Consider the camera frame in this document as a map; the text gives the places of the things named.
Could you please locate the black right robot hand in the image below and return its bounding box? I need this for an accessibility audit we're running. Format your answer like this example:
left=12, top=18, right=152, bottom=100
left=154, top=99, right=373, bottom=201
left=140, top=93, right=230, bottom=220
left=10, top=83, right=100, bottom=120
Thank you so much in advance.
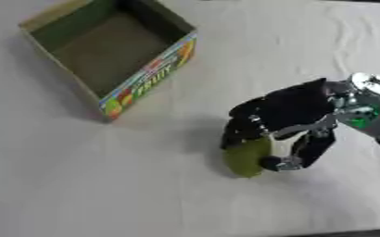
left=221, top=77, right=348, bottom=172

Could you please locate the olive green toy fruit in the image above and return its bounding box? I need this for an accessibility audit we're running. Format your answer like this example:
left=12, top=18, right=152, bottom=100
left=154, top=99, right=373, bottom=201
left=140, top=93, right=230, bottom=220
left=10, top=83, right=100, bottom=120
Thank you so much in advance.
left=221, top=135, right=274, bottom=179

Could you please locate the cardboard box with green inside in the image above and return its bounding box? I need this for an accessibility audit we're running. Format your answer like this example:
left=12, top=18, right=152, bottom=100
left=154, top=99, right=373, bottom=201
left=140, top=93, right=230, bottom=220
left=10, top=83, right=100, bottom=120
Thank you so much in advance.
left=18, top=0, right=200, bottom=120

